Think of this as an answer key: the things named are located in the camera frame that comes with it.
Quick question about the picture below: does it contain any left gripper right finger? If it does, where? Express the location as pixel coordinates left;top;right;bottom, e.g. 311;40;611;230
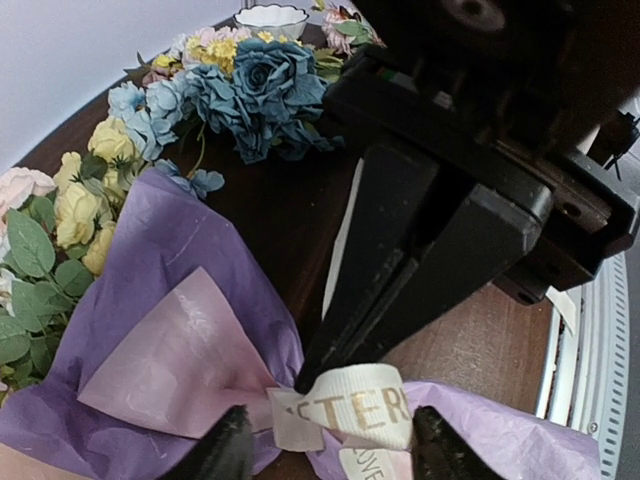
411;406;500;480

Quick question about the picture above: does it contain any small yellow flower spray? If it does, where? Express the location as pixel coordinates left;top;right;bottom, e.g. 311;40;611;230
148;27;301;78

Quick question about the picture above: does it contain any yellow rose stem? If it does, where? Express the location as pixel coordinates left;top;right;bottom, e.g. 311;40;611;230
54;116;146;277

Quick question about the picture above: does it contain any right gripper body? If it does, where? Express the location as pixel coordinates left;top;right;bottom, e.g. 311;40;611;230
325;1;639;290

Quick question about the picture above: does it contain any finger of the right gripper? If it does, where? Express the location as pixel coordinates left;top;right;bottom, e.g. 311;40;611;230
342;185;548;367
295;144;438;390

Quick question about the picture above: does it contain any small blue flower sprig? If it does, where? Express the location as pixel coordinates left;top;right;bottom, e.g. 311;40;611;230
154;159;225;200

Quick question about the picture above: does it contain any beige ribbon strip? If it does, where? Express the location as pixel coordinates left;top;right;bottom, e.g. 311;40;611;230
267;159;584;480

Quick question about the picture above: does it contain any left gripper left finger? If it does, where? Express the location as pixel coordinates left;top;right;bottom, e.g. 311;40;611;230
169;405;254;480

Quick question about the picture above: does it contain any purple pink wrapping paper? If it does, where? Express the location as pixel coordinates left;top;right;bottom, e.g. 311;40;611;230
0;167;601;480

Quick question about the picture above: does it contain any pink rose stem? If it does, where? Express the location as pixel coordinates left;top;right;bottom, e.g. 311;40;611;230
1;167;94;395
311;0;385;57

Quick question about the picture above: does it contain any white fluted dish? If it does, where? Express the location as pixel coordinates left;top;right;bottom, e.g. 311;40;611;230
233;4;310;40

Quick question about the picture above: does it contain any blue hydrangea flower stem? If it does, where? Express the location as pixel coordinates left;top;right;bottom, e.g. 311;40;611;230
108;40;344;164

